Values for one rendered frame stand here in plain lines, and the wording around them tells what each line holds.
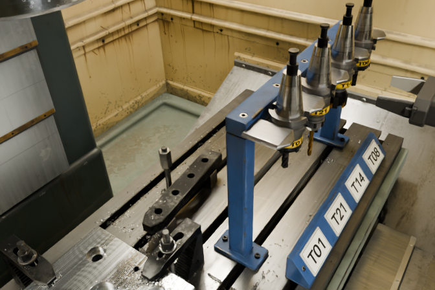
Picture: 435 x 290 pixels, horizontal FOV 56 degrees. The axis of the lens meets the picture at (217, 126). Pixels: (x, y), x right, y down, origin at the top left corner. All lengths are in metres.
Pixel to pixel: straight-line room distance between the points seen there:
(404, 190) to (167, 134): 0.92
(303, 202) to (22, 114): 0.65
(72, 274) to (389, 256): 0.73
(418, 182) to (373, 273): 0.34
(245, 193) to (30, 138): 0.53
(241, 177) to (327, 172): 0.39
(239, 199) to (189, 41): 1.08
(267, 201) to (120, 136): 0.91
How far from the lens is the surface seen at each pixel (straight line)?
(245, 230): 0.77
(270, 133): 0.61
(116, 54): 1.65
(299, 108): 0.63
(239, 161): 0.66
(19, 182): 1.05
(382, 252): 1.12
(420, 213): 1.25
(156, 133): 1.71
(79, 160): 1.17
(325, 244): 0.84
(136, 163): 1.58
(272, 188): 0.98
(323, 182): 1.01
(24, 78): 0.95
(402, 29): 1.30
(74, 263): 0.78
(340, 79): 0.77
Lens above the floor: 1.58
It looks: 36 degrees down
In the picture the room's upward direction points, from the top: 3 degrees counter-clockwise
